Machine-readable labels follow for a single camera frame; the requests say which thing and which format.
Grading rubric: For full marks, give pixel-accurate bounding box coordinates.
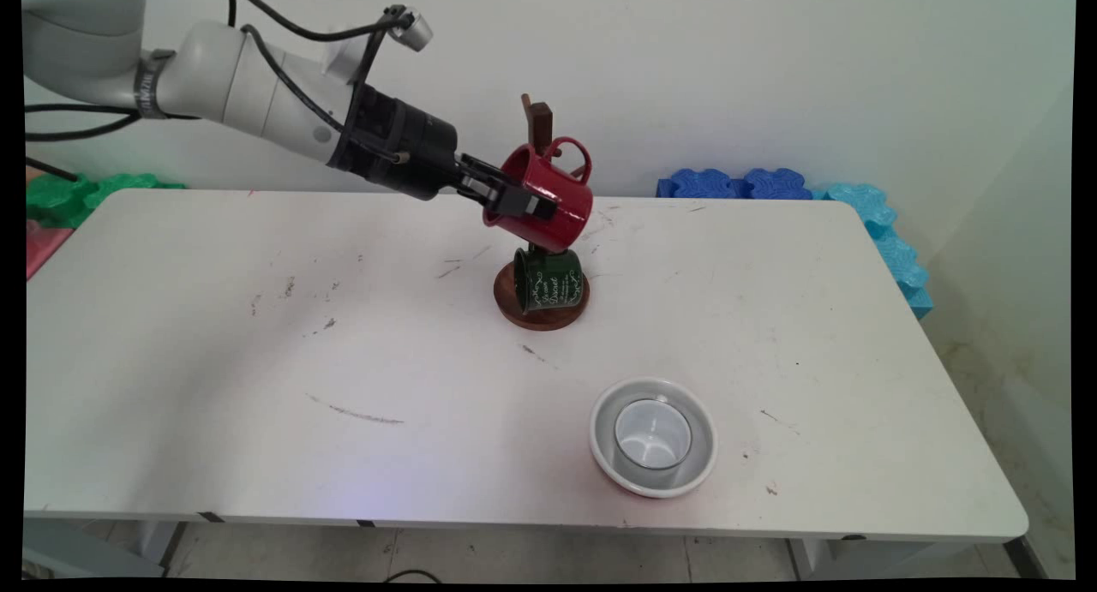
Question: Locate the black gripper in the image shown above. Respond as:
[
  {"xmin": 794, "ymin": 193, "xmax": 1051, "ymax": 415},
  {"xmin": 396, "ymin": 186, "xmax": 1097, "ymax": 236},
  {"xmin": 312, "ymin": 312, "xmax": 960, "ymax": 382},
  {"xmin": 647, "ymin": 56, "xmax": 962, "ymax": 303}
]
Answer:
[{"xmin": 328, "ymin": 82, "xmax": 554, "ymax": 220}]

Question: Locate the red enamel mug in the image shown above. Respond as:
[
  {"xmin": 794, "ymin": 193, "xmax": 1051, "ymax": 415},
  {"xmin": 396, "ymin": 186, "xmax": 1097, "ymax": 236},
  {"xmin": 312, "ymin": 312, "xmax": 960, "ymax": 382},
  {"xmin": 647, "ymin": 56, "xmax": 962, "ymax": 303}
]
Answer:
[{"xmin": 482, "ymin": 136, "xmax": 594, "ymax": 254}]

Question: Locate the brown wooden mug tree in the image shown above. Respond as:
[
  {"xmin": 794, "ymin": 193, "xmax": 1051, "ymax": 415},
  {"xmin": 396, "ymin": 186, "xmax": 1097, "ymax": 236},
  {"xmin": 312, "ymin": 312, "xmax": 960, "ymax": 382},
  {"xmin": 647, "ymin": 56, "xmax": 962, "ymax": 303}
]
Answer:
[{"xmin": 493, "ymin": 93, "xmax": 601, "ymax": 332}]

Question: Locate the green enamel mug white print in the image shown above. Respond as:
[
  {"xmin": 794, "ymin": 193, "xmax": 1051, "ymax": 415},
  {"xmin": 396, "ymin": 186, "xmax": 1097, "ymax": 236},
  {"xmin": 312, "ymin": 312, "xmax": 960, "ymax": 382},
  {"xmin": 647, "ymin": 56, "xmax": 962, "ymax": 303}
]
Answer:
[{"xmin": 513, "ymin": 245, "xmax": 584, "ymax": 310}]

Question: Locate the dark blue foam mat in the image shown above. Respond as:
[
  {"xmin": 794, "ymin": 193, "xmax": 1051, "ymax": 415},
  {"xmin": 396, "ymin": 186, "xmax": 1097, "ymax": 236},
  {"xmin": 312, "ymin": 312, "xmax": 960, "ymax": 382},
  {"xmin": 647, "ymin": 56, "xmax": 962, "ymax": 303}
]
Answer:
[{"xmin": 656, "ymin": 168, "xmax": 813, "ymax": 200}]

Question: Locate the white bowl with red rim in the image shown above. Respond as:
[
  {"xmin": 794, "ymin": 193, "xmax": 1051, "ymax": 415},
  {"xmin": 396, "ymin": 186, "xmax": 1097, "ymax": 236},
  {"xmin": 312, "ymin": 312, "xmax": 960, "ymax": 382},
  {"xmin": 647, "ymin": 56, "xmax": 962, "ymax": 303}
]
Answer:
[{"xmin": 589, "ymin": 378, "xmax": 719, "ymax": 499}]

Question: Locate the white cup in bowl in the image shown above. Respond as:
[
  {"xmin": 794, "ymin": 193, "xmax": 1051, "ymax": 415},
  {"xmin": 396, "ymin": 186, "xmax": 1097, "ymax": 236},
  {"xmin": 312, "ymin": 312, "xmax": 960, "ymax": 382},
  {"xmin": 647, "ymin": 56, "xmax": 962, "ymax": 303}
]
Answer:
[{"xmin": 614, "ymin": 398, "xmax": 692, "ymax": 473}]

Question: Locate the green foam mat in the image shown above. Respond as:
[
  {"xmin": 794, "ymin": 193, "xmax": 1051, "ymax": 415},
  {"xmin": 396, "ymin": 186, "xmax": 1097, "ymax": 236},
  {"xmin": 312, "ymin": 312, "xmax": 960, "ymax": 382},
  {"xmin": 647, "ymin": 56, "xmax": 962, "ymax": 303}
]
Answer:
[{"xmin": 26, "ymin": 174, "xmax": 185, "ymax": 229}]

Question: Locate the light blue foam mat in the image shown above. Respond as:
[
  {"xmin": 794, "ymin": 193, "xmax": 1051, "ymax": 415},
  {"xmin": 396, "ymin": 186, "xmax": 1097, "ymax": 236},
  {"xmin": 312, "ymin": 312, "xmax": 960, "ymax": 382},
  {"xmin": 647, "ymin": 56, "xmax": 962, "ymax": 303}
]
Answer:
[{"xmin": 814, "ymin": 182, "xmax": 933, "ymax": 319}]

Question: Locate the red foam mat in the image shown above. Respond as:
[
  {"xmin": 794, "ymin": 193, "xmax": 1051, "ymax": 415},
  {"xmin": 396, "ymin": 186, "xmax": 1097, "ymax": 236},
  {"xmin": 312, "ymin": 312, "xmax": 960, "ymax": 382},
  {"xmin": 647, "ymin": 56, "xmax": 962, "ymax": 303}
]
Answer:
[{"xmin": 26, "ymin": 219, "xmax": 74, "ymax": 280}]

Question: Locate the white table leg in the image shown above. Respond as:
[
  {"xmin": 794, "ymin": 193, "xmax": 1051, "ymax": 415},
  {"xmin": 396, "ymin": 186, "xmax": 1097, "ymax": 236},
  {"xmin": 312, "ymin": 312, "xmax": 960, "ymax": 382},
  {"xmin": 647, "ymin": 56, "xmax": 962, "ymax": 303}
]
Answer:
[
  {"xmin": 129, "ymin": 521, "xmax": 185, "ymax": 576},
  {"xmin": 788, "ymin": 538, "xmax": 832, "ymax": 580}
]

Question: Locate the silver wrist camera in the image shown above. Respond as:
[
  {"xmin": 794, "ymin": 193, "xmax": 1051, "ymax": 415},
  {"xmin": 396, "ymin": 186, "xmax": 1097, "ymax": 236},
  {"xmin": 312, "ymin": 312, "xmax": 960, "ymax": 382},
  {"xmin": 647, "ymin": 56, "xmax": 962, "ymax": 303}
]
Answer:
[{"xmin": 384, "ymin": 5, "xmax": 434, "ymax": 53}]

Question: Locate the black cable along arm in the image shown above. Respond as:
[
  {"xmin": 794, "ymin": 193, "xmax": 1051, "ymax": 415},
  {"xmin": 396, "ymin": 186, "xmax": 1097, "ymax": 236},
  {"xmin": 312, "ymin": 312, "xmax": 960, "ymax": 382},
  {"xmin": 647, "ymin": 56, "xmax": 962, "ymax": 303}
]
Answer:
[{"xmin": 242, "ymin": 24, "xmax": 408, "ymax": 164}]

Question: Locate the black camera cable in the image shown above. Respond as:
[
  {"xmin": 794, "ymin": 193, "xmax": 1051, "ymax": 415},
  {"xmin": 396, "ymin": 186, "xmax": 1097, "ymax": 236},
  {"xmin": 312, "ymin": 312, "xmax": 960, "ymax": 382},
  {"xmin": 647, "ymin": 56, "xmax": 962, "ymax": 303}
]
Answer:
[{"xmin": 227, "ymin": 0, "xmax": 404, "ymax": 43}]

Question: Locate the metal hose clamp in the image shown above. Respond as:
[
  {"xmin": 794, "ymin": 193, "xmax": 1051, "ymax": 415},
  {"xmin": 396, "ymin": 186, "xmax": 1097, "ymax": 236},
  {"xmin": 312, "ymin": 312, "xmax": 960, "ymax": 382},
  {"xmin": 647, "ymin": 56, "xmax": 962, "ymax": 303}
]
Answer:
[{"xmin": 133, "ymin": 50, "xmax": 177, "ymax": 119}]

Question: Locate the black cable behind arm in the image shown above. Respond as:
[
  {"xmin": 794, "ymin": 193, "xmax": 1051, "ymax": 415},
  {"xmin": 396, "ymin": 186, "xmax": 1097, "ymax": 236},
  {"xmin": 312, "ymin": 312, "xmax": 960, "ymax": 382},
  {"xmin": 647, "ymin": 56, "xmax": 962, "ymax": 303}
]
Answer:
[{"xmin": 24, "ymin": 104, "xmax": 142, "ymax": 145}]

